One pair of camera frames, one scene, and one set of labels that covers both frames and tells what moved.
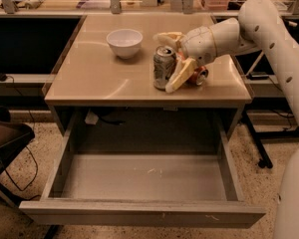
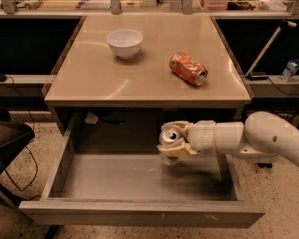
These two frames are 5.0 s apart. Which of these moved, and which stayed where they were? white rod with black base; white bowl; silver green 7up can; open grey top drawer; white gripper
Moved: white gripper; silver green 7up can
Stayed: white bowl; open grey top drawer; white rod with black base
